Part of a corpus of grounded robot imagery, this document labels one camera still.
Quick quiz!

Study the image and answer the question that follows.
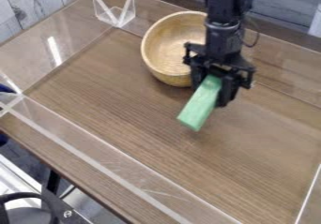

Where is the grey metal clamp plate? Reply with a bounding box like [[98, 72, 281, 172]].
[[41, 189, 92, 224]]

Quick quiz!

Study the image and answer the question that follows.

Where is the black cable loop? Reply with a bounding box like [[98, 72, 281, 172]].
[[0, 191, 58, 224]]

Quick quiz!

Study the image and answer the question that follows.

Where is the green rectangular block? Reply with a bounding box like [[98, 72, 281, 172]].
[[177, 75, 222, 131]]

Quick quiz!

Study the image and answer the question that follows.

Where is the clear acrylic front wall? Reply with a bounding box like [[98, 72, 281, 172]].
[[0, 77, 242, 224]]

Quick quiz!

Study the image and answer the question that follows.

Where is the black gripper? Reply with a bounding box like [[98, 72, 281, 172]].
[[183, 42, 255, 108]]

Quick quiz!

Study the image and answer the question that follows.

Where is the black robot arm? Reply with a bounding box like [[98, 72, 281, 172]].
[[183, 0, 259, 107]]

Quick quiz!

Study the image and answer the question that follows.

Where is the black metal table leg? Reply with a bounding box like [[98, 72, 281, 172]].
[[47, 171, 62, 195]]

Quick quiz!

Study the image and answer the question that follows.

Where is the brown wooden bowl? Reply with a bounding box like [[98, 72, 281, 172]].
[[140, 10, 206, 87]]

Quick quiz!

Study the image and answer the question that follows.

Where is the clear acrylic corner bracket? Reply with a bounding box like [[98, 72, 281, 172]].
[[92, 0, 135, 28]]

